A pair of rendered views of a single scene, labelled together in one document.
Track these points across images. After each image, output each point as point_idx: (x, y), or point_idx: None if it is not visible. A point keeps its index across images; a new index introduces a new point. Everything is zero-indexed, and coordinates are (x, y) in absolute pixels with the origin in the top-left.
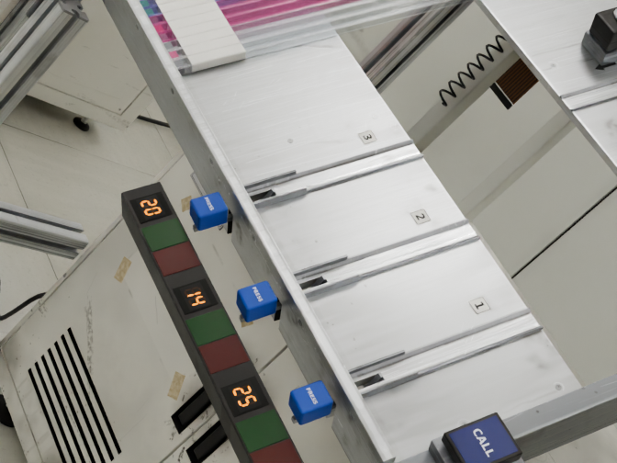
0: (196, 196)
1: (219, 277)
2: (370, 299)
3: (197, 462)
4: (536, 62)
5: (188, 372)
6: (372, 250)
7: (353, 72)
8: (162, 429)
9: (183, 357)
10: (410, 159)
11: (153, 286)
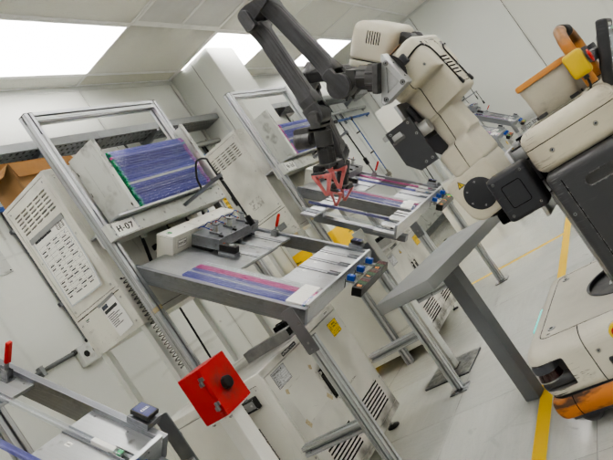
0: (285, 386)
1: (303, 377)
2: (341, 261)
3: None
4: (249, 261)
5: (326, 391)
6: (331, 263)
7: (287, 276)
8: (339, 402)
9: (323, 393)
10: (303, 265)
11: (310, 407)
